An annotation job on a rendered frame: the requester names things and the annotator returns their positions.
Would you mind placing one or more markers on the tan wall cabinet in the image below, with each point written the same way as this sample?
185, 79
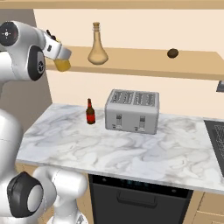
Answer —
116, 4

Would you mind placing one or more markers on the tan drawer front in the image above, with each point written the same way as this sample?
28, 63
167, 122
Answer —
208, 208

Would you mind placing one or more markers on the black hob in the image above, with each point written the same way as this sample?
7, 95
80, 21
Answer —
216, 140

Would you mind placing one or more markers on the black dishwasher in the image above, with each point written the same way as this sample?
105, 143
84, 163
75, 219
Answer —
137, 204

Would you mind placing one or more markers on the brown red-label bottle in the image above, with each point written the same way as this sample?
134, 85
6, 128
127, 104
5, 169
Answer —
90, 114

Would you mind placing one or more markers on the tan oil and vinegar bottle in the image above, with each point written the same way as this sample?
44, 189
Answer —
97, 54

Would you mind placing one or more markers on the yellow mustard bottle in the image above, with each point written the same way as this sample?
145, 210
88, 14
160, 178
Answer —
62, 65

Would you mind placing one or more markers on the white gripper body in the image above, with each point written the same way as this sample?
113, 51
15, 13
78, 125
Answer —
63, 52

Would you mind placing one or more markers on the brown round kiwi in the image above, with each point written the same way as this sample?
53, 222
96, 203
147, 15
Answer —
173, 53

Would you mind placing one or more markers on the wooden wall shelf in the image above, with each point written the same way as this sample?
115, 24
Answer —
140, 62

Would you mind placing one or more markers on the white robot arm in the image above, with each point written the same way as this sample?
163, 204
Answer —
14, 140

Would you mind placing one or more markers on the grey range hood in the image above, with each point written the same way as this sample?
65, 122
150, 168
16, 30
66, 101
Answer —
220, 86

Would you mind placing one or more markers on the grey four-slot toaster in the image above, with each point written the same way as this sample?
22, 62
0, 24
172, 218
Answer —
132, 112

